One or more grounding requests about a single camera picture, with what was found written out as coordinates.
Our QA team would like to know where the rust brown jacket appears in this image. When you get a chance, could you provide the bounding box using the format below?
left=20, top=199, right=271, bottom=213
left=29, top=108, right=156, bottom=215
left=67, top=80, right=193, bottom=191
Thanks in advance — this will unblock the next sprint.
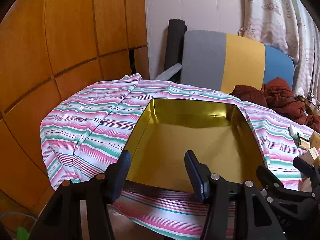
left=229, top=77, right=320, bottom=133

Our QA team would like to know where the green plastic object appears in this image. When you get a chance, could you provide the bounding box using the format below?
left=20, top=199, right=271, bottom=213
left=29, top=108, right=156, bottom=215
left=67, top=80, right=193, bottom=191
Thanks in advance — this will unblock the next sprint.
left=15, top=226, right=30, bottom=240

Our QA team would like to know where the grey yellow blue chair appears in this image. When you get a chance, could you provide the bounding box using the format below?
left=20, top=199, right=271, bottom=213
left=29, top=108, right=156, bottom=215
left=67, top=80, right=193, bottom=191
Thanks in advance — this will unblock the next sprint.
left=155, top=30, right=295, bottom=93

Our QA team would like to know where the black rolled mat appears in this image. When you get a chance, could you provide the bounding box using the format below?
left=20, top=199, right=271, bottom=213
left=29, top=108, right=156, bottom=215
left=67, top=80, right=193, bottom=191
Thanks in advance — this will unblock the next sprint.
left=164, top=19, right=187, bottom=80

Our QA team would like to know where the yellow sponge block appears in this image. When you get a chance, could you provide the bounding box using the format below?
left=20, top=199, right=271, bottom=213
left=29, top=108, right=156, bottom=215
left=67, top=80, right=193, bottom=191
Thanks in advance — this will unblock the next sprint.
left=309, top=131, right=320, bottom=149

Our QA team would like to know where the wooden wardrobe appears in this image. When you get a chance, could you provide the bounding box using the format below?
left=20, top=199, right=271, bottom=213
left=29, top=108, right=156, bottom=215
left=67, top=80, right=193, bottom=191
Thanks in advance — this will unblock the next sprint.
left=0, top=0, right=150, bottom=230

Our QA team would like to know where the grey cable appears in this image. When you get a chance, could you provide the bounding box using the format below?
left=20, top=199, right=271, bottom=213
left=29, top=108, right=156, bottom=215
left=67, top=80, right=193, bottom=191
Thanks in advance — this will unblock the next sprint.
left=0, top=212, right=39, bottom=224

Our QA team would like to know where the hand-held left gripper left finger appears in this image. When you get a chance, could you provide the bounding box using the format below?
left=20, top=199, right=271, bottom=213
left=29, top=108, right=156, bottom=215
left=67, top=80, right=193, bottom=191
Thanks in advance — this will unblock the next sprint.
left=29, top=150, right=132, bottom=240

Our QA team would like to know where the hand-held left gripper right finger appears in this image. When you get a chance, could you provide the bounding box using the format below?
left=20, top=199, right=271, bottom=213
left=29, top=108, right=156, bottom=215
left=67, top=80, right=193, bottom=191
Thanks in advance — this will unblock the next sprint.
left=184, top=150, right=287, bottom=240

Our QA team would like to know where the beige cardboard box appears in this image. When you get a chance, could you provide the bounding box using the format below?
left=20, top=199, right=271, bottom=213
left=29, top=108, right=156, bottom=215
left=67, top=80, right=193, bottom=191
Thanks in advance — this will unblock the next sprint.
left=301, top=148, right=320, bottom=167

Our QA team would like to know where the gold metal tin box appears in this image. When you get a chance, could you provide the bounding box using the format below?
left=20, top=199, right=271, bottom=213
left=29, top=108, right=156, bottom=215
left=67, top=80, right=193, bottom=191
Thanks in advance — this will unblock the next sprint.
left=124, top=99, right=269, bottom=193

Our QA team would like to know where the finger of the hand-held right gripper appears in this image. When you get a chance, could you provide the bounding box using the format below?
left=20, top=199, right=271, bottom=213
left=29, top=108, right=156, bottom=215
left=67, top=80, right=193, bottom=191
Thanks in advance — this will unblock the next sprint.
left=293, top=156, right=320, bottom=180
left=257, top=165, right=317, bottom=202

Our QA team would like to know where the white sponge pad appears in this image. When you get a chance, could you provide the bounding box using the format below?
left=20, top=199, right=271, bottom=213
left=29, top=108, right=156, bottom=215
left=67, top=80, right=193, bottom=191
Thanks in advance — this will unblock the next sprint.
left=288, top=125, right=300, bottom=138

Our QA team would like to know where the patterned curtain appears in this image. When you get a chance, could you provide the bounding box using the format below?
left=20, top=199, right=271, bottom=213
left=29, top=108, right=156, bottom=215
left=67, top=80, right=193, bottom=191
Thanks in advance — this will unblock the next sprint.
left=237, top=0, right=320, bottom=105

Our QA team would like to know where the striped tablecloth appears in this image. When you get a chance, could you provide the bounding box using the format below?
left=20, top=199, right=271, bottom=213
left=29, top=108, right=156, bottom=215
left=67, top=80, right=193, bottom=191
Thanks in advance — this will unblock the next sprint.
left=39, top=73, right=320, bottom=240

